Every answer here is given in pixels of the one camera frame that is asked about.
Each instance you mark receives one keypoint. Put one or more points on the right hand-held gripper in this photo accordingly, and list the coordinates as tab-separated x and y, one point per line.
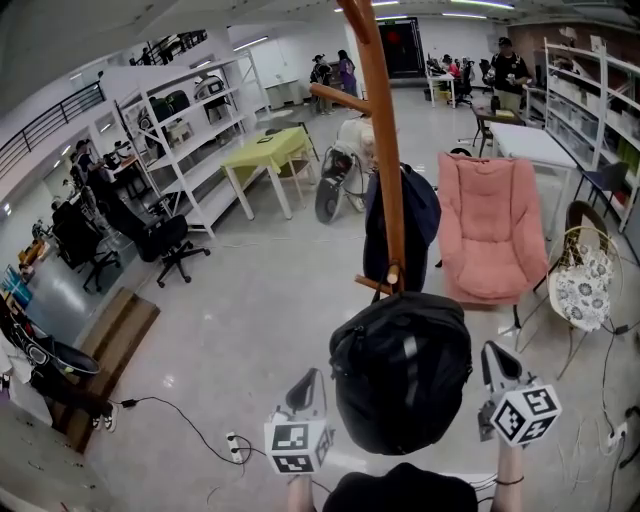
525	415

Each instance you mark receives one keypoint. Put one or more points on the small dark table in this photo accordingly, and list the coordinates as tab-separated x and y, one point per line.
495	115

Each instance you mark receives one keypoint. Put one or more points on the dark brown chair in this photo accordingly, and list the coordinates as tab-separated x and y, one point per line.
580	215

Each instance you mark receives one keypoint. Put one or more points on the navy blue chair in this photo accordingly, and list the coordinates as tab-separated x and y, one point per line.
607	177

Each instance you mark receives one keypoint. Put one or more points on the floral seat cushion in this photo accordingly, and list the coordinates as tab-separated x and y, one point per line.
582	290

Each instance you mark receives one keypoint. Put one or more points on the black wrist band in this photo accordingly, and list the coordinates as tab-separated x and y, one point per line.
510	482

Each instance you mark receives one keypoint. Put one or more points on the black metal railing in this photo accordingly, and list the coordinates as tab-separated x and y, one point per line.
50	120

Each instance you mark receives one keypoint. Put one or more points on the grey oval device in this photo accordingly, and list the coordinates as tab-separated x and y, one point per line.
330	195

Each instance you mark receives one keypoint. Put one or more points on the white power strip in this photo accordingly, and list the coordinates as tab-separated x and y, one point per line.
617	434
233	447

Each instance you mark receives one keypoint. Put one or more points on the person's left forearm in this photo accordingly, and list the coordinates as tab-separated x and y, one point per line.
300	495

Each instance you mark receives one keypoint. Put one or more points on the white table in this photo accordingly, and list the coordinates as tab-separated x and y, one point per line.
530	145

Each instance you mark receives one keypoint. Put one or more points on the black office chair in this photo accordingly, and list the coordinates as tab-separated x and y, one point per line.
160	235
77	235

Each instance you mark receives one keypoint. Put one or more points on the black office chair base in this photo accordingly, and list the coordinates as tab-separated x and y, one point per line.
632	440

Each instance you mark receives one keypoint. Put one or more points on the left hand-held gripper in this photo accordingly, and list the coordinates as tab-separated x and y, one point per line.
292	445

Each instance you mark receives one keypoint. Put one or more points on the white desk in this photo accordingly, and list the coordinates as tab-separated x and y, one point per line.
440	80

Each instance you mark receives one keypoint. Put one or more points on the black backpack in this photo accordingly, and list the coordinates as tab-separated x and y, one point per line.
400	380

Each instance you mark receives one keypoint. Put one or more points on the dark blue hanging jacket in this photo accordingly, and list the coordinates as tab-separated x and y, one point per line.
420	215

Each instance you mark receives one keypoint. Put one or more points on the wooden coat rack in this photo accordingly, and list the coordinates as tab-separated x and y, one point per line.
385	150

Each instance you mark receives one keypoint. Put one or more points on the person's right forearm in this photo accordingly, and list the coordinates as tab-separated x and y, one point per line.
510	497

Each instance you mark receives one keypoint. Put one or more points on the pink armchair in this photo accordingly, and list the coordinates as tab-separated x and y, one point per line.
495	225

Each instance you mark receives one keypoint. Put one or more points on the white shelving unit with bins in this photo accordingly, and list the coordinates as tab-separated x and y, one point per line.
585	120

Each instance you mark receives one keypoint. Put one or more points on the table with green cloth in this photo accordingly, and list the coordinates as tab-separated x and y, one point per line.
265	150

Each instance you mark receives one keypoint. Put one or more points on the white shelving unit with bags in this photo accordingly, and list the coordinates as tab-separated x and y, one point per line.
195	150

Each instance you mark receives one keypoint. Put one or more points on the wooden step platform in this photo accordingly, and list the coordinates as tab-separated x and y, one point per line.
120	330

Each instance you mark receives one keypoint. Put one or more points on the person's black top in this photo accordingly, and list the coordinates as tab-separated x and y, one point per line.
405	490

